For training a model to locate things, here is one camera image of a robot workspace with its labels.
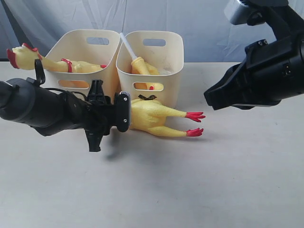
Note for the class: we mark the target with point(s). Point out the cream bin marked O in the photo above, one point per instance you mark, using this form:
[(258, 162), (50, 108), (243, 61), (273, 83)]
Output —
[(95, 46)]

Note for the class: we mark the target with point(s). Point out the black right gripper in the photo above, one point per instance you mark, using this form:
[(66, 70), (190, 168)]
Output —
[(275, 70)]

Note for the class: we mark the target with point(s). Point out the headless rubber chicken body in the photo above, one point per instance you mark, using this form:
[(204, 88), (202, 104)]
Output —
[(154, 71)]

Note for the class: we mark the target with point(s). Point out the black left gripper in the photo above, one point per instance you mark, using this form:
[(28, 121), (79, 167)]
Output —
[(98, 115)]

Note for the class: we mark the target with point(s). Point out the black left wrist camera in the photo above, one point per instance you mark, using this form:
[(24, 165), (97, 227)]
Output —
[(122, 104)]

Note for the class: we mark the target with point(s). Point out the cream bin marked X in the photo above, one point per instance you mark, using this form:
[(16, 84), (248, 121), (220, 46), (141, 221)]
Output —
[(161, 49)]

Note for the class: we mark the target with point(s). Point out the blue-grey backdrop curtain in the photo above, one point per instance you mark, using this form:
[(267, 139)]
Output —
[(207, 34)]

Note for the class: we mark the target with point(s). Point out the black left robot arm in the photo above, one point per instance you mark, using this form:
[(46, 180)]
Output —
[(50, 110)]

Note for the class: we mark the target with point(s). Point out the severed rubber chicken head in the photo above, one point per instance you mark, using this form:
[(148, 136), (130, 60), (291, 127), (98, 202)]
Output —
[(137, 64)]

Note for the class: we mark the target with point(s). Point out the whole rubber chicken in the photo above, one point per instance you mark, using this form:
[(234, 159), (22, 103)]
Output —
[(150, 116), (24, 57)]

